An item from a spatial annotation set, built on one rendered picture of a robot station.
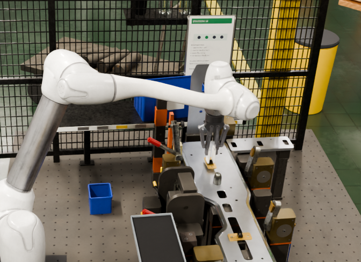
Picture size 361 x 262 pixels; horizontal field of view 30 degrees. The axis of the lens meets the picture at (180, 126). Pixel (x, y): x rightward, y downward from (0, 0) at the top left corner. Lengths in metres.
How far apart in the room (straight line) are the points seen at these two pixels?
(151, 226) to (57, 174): 1.14
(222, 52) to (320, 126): 2.27
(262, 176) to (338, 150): 2.31
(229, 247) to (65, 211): 0.91
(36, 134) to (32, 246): 0.40
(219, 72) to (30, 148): 0.76
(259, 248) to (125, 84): 0.74
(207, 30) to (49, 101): 0.97
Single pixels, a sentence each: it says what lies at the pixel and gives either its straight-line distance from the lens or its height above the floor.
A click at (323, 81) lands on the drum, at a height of 0.29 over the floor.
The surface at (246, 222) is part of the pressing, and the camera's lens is 2.52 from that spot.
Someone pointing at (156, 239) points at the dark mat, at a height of 1.16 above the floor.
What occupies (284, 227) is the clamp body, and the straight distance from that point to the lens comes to 2.53.
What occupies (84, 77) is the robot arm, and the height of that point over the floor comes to 1.52.
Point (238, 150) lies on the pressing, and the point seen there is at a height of 1.00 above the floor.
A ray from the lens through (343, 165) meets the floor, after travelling 4.90.
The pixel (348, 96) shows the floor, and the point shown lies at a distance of 5.88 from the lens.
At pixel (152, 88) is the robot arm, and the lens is 2.41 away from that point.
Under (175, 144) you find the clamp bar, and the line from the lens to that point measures 2.70.
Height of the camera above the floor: 2.53
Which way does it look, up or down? 30 degrees down
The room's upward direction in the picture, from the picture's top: 4 degrees clockwise
